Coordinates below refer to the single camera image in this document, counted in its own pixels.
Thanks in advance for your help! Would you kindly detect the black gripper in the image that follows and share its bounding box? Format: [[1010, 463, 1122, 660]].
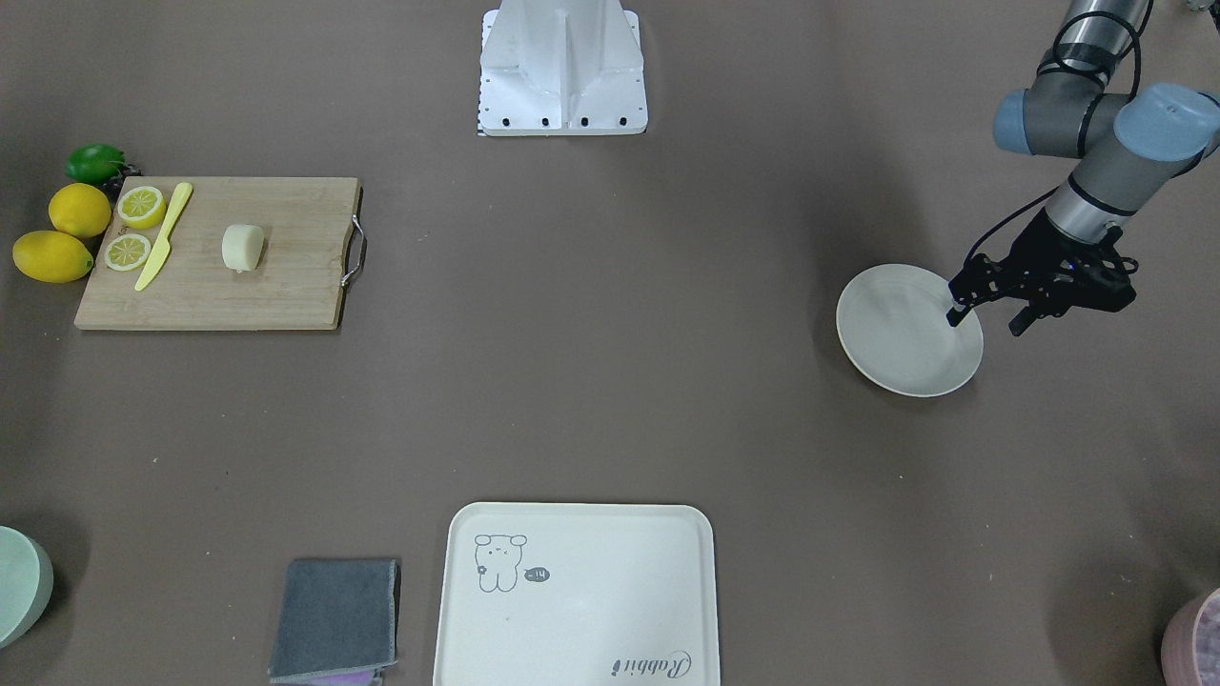
[[946, 212, 1139, 337]]

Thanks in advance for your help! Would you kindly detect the beige round plate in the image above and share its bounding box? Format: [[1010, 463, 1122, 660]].
[[834, 262, 985, 398]]

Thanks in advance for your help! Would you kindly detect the white steamed bun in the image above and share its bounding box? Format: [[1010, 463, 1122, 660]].
[[221, 223, 266, 273]]

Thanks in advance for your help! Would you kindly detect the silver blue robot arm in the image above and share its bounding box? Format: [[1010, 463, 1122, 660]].
[[946, 1, 1219, 334]]

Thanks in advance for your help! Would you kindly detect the white rabbit tray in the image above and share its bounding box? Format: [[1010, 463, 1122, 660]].
[[433, 502, 721, 685]]

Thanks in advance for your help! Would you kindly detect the pink bowl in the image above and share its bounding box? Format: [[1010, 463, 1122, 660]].
[[1160, 590, 1219, 685]]

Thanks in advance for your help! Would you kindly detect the wooden cutting board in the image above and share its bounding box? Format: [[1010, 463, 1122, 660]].
[[74, 175, 362, 331]]

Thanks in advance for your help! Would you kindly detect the grey folded cloth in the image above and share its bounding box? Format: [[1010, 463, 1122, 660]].
[[268, 557, 399, 685]]

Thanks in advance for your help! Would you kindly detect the yellow plastic knife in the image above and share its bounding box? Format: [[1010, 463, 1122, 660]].
[[134, 182, 194, 292]]

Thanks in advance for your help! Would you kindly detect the lemon half upper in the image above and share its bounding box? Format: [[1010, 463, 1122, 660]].
[[116, 186, 170, 231]]

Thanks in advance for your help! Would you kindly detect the lemon half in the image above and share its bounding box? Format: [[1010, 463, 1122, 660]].
[[100, 232, 153, 272], [116, 186, 170, 231]]

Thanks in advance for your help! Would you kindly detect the lemon half lower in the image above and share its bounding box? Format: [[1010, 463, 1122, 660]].
[[100, 232, 153, 272]]

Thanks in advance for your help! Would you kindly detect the green lime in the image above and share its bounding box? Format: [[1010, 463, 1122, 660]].
[[63, 143, 127, 186]]

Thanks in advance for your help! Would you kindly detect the yellow lemon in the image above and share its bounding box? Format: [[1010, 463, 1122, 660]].
[[11, 231, 94, 284], [48, 182, 111, 239]]

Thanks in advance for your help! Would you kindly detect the mint green bowl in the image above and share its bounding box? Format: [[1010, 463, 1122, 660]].
[[1, 526, 55, 651]]

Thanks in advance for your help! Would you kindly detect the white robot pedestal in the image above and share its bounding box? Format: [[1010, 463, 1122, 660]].
[[477, 1, 649, 135]]

